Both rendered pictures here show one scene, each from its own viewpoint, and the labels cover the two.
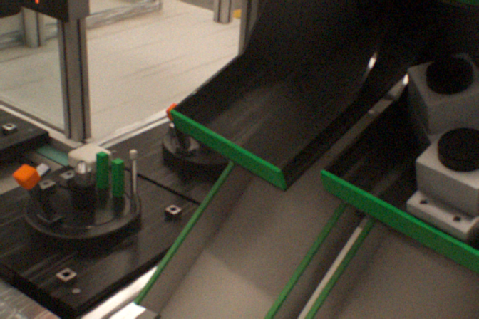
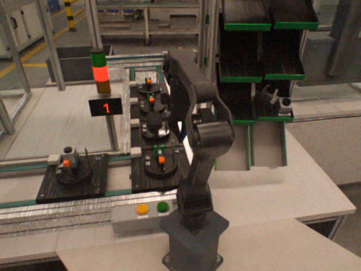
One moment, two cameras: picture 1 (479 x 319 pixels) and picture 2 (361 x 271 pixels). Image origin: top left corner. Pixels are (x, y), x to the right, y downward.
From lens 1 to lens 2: 0.76 m
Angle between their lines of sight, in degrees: 37
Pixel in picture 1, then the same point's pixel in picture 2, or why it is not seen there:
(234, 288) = (229, 154)
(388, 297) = (258, 136)
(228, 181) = not seen: hidden behind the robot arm
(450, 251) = (286, 119)
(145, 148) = (140, 141)
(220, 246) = not seen: hidden behind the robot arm
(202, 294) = (222, 160)
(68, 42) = (111, 120)
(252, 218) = not seen: hidden behind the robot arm
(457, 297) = (269, 129)
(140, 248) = (184, 163)
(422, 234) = (281, 119)
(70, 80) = (113, 132)
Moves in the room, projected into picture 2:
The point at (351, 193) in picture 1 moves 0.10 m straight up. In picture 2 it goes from (265, 118) to (271, 92)
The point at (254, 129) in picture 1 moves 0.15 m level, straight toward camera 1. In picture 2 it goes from (233, 116) to (269, 133)
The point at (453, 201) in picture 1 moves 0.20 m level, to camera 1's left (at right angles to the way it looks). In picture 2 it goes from (286, 110) to (254, 132)
